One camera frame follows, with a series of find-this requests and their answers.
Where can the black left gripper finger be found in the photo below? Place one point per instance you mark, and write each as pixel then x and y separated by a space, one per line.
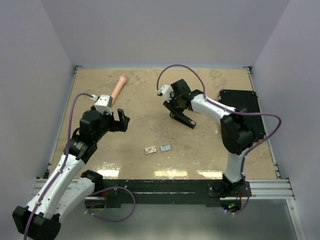
pixel 121 125
pixel 121 116

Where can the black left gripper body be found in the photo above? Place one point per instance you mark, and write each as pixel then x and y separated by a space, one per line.
pixel 107 124

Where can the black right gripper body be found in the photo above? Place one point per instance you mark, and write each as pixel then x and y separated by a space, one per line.
pixel 175 103

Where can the black stapler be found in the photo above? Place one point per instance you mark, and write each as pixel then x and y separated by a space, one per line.
pixel 177 113

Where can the grey staple box sleeve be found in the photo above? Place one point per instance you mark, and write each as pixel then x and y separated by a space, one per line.
pixel 150 150

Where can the staple tray with staples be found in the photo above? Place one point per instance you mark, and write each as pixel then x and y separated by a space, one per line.
pixel 165 148

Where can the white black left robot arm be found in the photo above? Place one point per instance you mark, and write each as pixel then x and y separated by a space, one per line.
pixel 41 218

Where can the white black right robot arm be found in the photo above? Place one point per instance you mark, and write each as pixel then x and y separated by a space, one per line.
pixel 237 132

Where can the pink toy microphone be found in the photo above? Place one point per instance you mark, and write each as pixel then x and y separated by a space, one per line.
pixel 120 83

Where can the black hard case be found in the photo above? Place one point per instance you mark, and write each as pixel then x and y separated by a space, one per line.
pixel 245 99

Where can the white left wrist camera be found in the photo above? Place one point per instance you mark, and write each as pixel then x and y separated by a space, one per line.
pixel 102 103

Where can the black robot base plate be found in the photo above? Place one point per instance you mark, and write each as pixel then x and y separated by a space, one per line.
pixel 208 192

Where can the aluminium frame rail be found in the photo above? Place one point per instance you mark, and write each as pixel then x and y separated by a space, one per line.
pixel 271 189

